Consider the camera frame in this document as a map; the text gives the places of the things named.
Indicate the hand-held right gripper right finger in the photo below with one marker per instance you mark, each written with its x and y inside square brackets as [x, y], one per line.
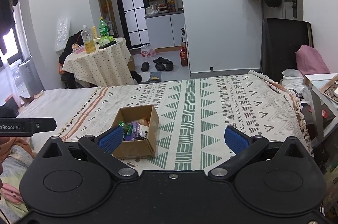
[236, 141]

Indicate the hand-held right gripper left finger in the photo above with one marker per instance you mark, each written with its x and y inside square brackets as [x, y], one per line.
[111, 139]

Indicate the green snack packet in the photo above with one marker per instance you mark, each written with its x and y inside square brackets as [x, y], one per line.
[126, 127]

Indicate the purple wafer pack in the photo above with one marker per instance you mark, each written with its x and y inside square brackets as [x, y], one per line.
[132, 134]

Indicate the cardboard box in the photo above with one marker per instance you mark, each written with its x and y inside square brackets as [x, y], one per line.
[137, 150]

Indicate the pile of pale clothes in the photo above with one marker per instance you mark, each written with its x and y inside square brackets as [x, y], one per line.
[13, 160]

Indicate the white bedsheet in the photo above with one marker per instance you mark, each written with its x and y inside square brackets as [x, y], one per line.
[52, 102]

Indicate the patterned blanket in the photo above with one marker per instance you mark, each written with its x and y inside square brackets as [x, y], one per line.
[200, 108]

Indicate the grey ribbed appliance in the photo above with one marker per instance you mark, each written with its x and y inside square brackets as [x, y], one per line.
[30, 76]

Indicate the black cloth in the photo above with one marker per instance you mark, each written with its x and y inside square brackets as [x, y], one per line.
[136, 76]

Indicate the round table with dotted tablecloth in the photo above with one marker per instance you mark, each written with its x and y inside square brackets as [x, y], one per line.
[100, 65]

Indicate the dark cloth with yellow tag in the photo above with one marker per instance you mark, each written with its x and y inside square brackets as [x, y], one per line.
[153, 77]

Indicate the brown carton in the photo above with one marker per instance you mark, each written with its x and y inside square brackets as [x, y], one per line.
[131, 63]

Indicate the black slipper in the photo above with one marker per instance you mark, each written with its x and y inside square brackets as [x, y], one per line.
[160, 59]
[169, 66]
[145, 66]
[160, 66]

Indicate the white plastic bag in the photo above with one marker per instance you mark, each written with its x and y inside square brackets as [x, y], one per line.
[293, 80]

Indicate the white side table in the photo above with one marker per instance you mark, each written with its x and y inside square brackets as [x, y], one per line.
[317, 97]

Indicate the black flat case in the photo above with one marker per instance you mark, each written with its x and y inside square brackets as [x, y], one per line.
[108, 45]

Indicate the pack of water bottles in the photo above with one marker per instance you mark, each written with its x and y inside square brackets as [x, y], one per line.
[148, 51]

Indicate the pink case with cartoon figure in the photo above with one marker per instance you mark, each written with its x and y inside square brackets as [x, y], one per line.
[78, 49]

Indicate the cooking oil bottle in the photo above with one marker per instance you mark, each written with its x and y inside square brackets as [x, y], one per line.
[88, 44]

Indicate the red drink bottle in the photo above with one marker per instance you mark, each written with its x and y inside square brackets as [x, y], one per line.
[183, 57]

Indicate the green tissue pack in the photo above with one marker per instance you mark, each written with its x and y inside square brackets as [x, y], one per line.
[105, 40]

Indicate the dark clothes on chair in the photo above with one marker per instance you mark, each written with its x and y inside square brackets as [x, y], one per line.
[70, 42]

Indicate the bubble wrap sheet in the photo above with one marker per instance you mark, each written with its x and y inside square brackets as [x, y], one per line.
[62, 34]

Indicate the tray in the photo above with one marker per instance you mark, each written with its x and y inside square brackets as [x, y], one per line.
[328, 90]

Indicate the small yellow bottle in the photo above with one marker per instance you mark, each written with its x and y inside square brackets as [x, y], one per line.
[93, 32]

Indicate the hanging dark clothes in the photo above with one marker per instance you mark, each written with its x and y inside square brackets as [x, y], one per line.
[6, 18]

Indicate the pink pillow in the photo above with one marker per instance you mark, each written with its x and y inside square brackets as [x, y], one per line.
[310, 60]

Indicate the small white fan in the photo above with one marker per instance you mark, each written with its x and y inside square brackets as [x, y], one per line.
[110, 28]

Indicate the green soda bottle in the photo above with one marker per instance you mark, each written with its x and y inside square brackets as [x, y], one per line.
[103, 28]

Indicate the black spray bottle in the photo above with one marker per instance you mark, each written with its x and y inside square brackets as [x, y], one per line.
[183, 35]

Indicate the grey kitchen cabinet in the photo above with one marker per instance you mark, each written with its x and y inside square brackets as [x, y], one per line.
[163, 31]

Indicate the black framed glass door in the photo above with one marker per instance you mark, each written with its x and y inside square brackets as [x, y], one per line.
[130, 7]

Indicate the orange bottle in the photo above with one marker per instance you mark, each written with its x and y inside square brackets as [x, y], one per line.
[173, 5]

